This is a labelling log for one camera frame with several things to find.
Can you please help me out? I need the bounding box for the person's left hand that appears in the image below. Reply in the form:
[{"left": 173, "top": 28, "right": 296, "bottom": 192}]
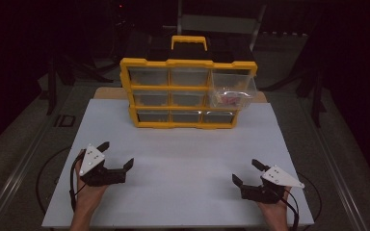
[{"left": 74, "top": 160, "right": 109, "bottom": 220}]

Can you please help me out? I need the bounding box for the person's right hand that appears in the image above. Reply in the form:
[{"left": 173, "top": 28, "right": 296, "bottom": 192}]
[{"left": 256, "top": 186, "right": 292, "bottom": 227}]

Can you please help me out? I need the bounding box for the grey metal folding chair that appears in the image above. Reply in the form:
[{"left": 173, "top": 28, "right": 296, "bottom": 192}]
[{"left": 163, "top": 0, "right": 268, "bottom": 52}]

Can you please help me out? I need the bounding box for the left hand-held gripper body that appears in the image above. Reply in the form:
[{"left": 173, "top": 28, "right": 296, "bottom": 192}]
[{"left": 78, "top": 143, "right": 127, "bottom": 188}]

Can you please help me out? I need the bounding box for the set of closed clear drawers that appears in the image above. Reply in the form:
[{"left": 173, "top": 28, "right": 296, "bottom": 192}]
[{"left": 127, "top": 67, "right": 237, "bottom": 124}]

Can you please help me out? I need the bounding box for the thin black cable loop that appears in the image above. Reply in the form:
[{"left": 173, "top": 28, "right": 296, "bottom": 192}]
[
  {"left": 297, "top": 172, "right": 323, "bottom": 224},
  {"left": 35, "top": 145, "right": 73, "bottom": 207}
]

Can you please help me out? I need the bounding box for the yellow black drawer organizer cabinet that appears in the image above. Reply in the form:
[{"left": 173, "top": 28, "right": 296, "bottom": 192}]
[{"left": 119, "top": 35, "right": 258, "bottom": 130}]

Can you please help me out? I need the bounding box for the black metal stand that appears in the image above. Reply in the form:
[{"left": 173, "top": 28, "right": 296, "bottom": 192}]
[
  {"left": 297, "top": 70, "right": 328, "bottom": 129},
  {"left": 45, "top": 54, "right": 114, "bottom": 116}
]

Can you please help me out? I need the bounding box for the clear plastic pulled-out drawer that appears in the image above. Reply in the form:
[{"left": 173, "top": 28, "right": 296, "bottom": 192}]
[{"left": 206, "top": 71, "right": 259, "bottom": 111}]

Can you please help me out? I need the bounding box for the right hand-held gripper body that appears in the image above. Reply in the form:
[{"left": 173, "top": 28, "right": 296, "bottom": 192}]
[{"left": 240, "top": 165, "right": 305, "bottom": 205}]

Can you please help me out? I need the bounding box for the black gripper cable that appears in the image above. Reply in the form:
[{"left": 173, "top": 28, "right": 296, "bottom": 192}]
[
  {"left": 269, "top": 185, "right": 301, "bottom": 231},
  {"left": 68, "top": 149, "right": 89, "bottom": 214}
]

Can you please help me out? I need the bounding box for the metal floor rail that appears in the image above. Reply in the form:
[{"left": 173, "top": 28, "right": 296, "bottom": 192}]
[
  {"left": 0, "top": 86, "right": 78, "bottom": 231},
  {"left": 297, "top": 90, "right": 367, "bottom": 231}
]

